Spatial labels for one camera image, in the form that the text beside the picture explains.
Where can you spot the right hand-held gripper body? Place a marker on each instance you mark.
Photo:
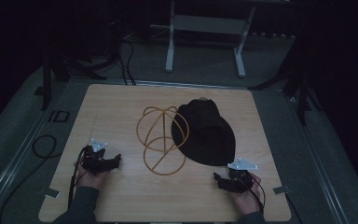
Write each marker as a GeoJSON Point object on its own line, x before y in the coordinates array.
{"type": "Point", "coordinates": [240, 178]}

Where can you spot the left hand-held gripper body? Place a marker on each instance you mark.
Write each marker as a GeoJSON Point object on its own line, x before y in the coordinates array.
{"type": "Point", "coordinates": [93, 160]}

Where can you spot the person's left hand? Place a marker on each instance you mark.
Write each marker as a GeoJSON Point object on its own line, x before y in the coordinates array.
{"type": "Point", "coordinates": [88, 179]}

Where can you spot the person's right hand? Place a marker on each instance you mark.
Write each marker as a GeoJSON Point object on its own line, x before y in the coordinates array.
{"type": "Point", "coordinates": [248, 199]}

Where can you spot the grey tape piece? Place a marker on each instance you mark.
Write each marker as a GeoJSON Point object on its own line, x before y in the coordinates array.
{"type": "Point", "coordinates": [281, 189]}

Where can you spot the black bucket hat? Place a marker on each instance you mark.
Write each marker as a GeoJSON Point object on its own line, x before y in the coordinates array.
{"type": "Point", "coordinates": [206, 133]}

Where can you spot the black tripod stand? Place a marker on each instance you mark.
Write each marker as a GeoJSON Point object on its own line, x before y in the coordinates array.
{"type": "Point", "coordinates": [46, 84]}
{"type": "Point", "coordinates": [301, 93]}

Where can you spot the white metal stand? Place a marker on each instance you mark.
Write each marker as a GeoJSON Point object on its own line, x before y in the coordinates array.
{"type": "Point", "coordinates": [208, 25]}

